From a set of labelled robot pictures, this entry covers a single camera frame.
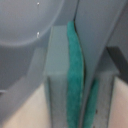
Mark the gripper grey right finger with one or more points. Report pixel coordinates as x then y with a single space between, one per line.
98 104

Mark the gripper teal padded left finger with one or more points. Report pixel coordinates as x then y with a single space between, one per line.
65 72

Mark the grey two-handled pot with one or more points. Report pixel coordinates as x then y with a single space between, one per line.
25 27

